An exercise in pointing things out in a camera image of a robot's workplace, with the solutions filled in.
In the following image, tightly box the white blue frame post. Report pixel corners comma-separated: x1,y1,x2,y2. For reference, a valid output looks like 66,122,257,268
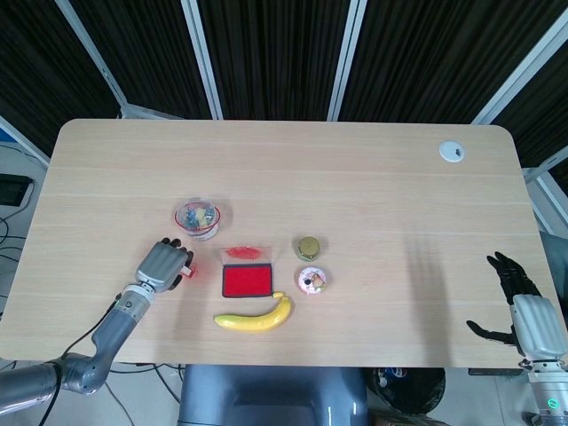
0,114,51,163

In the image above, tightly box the black trash bin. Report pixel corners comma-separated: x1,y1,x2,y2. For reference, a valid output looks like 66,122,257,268
367,367,446,416

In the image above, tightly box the yellow toy banana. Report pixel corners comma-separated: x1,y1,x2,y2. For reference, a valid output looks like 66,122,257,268
213,291,295,334

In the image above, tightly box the pink strawberry cake toy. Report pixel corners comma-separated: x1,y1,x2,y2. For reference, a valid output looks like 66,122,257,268
296,264,328,296

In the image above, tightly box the black box device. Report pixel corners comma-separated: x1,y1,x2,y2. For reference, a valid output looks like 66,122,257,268
0,174,36,208

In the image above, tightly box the white partition frame post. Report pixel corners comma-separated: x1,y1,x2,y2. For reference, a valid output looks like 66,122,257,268
180,0,225,121
326,0,361,122
469,42,568,126
522,148,568,236
55,0,134,120

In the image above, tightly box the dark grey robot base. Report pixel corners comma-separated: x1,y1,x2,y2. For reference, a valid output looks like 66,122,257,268
177,364,369,426

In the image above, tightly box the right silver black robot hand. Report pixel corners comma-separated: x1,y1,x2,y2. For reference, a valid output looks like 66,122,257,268
465,251,568,363

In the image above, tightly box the black power strip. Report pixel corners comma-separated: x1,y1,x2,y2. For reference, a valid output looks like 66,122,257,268
466,367,527,378

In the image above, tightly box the red ink pad clear lid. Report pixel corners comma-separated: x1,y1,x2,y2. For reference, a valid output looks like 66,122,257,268
220,243,275,298

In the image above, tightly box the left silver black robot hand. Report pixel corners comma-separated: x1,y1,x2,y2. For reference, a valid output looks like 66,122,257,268
134,238,196,294

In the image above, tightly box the green jar gold lid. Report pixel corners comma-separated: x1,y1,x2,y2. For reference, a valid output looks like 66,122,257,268
291,236,323,262

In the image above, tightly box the clear jar of binder clips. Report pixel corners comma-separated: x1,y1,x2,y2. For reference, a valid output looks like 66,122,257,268
171,198,223,243

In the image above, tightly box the white cable grommet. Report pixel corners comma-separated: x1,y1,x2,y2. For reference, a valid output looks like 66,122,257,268
438,140,468,163

